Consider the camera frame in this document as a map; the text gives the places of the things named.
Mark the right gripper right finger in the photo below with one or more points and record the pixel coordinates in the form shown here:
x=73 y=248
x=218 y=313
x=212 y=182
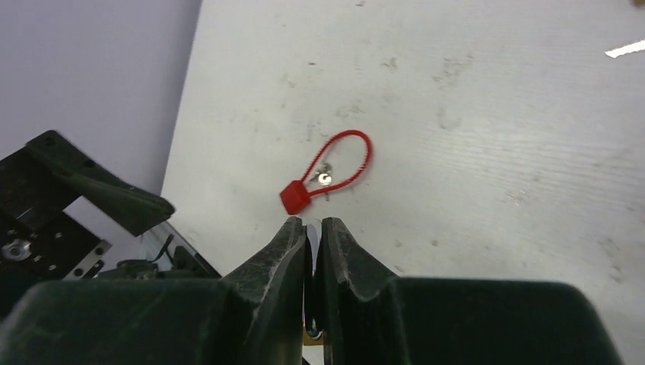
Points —
x=373 y=316

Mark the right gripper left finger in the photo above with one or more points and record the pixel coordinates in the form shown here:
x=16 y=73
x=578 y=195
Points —
x=253 y=315

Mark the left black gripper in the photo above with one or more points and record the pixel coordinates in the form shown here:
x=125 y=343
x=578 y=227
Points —
x=39 y=241

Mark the red cable padlock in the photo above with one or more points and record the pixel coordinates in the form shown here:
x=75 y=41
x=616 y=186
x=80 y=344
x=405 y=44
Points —
x=295 y=197

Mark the long-shackle brass padlock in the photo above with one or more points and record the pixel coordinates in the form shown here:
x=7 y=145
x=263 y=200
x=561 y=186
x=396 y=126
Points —
x=312 y=333

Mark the large brass padlock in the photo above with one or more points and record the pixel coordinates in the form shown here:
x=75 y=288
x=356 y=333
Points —
x=638 y=46

